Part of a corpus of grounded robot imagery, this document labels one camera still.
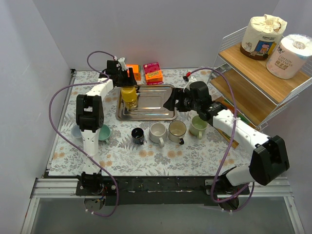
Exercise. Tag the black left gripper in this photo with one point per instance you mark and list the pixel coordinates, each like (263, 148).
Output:
(129, 81)

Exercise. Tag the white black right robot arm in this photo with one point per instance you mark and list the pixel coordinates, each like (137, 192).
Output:
(269, 155)

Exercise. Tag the sponge pack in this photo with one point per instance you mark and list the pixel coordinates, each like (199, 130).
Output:
(244, 119)
(229, 105)

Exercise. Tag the cartoon wrapped toilet roll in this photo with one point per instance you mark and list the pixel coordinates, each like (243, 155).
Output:
(261, 36)

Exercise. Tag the sage green mug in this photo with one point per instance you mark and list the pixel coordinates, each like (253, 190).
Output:
(104, 134)

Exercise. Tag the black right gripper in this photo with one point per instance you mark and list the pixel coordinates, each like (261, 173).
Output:
(179, 100)

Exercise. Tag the white speckled mug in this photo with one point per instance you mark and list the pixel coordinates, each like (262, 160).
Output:
(158, 134)

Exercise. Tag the small blue cup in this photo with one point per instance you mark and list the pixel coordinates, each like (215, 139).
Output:
(138, 136)

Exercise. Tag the sponge pack upper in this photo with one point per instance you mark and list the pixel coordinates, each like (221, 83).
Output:
(229, 105)

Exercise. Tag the silver metal tray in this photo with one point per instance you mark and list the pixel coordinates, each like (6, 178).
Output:
(150, 104)

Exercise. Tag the sponge pack lower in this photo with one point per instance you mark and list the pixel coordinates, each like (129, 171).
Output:
(244, 119)

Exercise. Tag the pink orange box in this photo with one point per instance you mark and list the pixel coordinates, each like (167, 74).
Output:
(153, 73)

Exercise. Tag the yellow mug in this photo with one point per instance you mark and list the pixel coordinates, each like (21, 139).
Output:
(129, 94)

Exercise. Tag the white cotton toilet roll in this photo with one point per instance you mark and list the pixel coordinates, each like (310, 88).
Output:
(290, 55)

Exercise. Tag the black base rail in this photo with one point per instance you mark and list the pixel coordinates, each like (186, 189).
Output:
(131, 190)

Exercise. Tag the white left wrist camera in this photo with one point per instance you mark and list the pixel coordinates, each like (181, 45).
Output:
(122, 64)

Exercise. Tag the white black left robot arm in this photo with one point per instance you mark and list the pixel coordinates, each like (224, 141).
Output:
(90, 116)

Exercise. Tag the white wire wooden shelf rack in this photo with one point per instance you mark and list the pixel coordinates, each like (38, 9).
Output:
(258, 94)

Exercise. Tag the grey mug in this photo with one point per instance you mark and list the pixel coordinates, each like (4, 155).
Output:
(76, 132)

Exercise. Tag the floral table mat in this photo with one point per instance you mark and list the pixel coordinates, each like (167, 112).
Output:
(122, 157)

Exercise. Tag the cream mug black handle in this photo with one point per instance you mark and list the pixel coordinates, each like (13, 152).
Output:
(177, 130)

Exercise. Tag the light green mug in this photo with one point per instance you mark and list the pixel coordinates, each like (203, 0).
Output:
(198, 127)

